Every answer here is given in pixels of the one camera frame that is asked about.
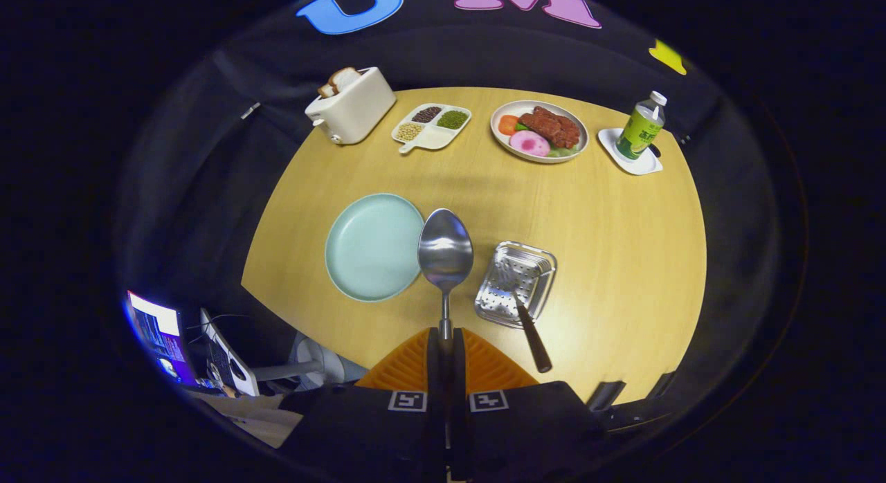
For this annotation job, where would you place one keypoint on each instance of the green label drink bottle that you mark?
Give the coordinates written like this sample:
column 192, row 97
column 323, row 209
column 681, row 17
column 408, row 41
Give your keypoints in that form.
column 640, row 133

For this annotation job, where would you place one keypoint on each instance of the metal spoon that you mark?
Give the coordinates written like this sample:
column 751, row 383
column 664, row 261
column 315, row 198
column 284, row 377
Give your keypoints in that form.
column 446, row 251

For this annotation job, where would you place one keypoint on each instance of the pink ham slice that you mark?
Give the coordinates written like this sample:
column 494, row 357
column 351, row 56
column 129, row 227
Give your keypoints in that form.
column 529, row 144

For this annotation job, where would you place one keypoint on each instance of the brown steak piece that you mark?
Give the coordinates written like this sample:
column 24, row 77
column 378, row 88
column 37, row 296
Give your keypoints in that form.
column 550, row 126

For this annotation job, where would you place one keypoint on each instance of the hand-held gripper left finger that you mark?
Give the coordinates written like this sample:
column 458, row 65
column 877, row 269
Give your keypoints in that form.
column 434, row 379

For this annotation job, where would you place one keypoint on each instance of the white toaster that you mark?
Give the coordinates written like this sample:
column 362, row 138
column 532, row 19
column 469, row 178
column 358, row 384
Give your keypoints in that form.
column 360, row 109

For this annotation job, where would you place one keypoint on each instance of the perforated metal tray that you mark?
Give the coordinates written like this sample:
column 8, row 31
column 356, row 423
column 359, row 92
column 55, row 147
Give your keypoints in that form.
column 536, row 265

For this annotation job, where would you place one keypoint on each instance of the pile of dark red beans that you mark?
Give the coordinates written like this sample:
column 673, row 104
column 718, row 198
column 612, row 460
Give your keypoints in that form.
column 427, row 114

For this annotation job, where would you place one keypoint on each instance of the toast bread slice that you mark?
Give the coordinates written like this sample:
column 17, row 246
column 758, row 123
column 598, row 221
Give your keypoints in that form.
column 325, row 90
column 344, row 79

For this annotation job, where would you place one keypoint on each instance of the white oval food plate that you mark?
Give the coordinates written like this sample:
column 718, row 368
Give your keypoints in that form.
column 509, row 110

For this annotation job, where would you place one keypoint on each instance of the light green round plate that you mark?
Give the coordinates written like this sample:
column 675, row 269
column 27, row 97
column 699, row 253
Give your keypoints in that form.
column 370, row 248

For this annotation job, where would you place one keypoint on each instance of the pile of green mung beans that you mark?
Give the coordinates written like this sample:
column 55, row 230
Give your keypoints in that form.
column 453, row 120

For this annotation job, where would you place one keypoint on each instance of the silver clip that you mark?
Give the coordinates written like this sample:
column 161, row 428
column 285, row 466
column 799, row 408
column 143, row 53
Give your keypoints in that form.
column 250, row 111

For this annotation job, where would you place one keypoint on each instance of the pile of yellow soybeans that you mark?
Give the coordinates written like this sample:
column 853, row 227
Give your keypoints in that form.
column 409, row 131

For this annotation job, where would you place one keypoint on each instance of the orange tomato slice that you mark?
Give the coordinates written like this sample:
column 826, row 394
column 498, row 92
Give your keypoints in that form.
column 507, row 125

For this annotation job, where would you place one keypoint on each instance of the white divided dish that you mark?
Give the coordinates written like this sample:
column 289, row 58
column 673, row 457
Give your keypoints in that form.
column 436, row 138

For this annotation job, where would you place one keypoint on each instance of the white square coaster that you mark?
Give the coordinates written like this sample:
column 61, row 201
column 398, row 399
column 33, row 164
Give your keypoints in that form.
column 609, row 140

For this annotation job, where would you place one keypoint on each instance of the green lettuce leaf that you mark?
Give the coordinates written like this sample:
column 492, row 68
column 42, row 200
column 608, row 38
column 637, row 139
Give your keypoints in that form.
column 562, row 152

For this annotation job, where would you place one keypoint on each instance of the lit computer monitor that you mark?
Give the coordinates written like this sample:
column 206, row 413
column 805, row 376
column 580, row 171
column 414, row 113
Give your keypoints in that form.
column 163, row 338

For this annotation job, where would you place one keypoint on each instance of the white round device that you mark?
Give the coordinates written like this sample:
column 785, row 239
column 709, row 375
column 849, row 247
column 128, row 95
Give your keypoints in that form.
column 325, row 362

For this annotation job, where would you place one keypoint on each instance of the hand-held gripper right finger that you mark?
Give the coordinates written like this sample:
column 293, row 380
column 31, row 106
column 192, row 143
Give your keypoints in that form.
column 459, row 379

